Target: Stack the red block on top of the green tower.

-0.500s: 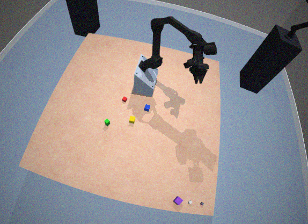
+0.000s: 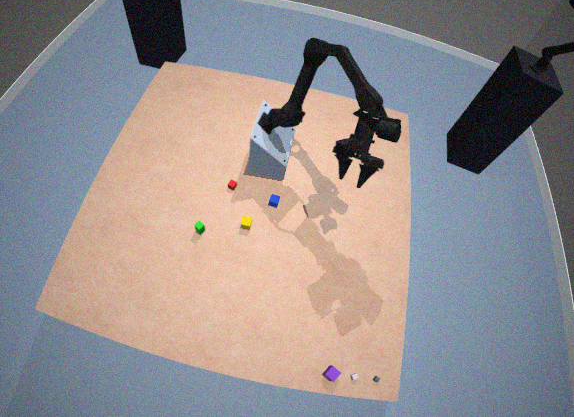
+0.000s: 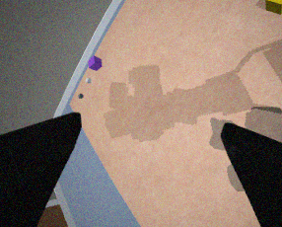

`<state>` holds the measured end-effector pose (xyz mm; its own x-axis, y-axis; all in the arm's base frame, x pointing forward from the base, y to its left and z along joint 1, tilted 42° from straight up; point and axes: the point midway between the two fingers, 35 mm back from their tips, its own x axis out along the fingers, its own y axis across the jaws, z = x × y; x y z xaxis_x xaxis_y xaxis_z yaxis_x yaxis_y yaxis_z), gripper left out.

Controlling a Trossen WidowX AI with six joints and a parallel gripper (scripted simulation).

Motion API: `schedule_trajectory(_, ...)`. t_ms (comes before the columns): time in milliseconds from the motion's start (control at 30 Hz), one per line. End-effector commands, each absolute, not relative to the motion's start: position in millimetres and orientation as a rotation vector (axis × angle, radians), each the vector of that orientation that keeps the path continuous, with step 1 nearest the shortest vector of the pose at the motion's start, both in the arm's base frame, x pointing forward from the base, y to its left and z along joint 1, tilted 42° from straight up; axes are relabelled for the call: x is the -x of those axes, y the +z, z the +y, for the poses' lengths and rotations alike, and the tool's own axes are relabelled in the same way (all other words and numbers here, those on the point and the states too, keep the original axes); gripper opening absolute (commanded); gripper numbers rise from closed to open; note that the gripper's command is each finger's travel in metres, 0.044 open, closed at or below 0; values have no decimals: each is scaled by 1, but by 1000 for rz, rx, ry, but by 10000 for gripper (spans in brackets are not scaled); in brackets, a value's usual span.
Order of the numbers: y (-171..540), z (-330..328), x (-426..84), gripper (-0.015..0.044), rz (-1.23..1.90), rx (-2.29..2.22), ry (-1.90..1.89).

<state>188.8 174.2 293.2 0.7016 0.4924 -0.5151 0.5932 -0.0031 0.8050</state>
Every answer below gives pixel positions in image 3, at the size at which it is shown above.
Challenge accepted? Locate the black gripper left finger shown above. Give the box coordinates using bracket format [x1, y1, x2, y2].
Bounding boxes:
[0, 113, 81, 227]

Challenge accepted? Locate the purple block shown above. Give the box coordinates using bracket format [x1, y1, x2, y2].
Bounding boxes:
[89, 56, 102, 70]

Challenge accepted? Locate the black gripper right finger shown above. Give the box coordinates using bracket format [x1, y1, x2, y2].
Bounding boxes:
[221, 123, 282, 227]

